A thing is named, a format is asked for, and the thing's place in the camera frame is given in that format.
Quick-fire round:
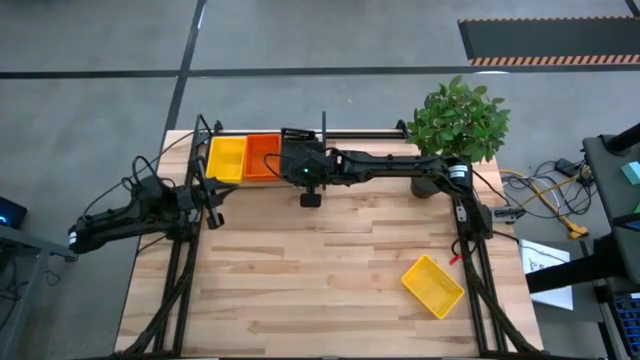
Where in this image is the black device blue light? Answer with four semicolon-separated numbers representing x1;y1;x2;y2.
0;195;29;231

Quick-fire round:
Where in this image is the yellow plastic basket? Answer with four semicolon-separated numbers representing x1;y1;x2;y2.
205;135;248;186
400;254;467;321

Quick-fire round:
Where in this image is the teal box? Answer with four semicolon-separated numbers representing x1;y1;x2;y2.
620;160;640;186

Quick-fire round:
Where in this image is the black power adapter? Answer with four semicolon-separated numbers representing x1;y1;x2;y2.
554;157;582;177

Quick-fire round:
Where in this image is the green potted plant black pot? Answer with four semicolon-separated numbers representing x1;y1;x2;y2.
405;74;512;200

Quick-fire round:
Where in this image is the white paper sheet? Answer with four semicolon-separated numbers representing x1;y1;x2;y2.
518;238;576;312

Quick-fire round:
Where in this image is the wooden shelf black frame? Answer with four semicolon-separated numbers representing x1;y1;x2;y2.
192;110;411;192

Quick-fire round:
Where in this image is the black plastic basket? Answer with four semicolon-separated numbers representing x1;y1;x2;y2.
280;127;318;146

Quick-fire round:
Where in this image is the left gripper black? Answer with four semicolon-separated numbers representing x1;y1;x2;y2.
185;155;226;231

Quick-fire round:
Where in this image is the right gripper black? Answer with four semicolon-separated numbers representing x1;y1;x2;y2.
279;140;341;209

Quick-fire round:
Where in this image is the hazard-striped black floor mat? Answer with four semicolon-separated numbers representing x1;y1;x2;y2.
457;16;640;68

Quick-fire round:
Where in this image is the blue bin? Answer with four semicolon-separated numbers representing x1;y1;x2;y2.
613;293;640;342

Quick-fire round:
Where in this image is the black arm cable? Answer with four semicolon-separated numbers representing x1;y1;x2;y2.
82;127;201;221

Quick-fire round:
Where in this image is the dark grey workbench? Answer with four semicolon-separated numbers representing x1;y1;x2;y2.
524;122;640;360

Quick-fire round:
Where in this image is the orange plastic basket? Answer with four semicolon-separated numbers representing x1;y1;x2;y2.
243;132;283;182

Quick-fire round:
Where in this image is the grey cart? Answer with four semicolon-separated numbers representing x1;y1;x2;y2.
0;222;79;360

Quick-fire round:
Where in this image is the yellow cable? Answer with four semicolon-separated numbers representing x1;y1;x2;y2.
499;168;591;241

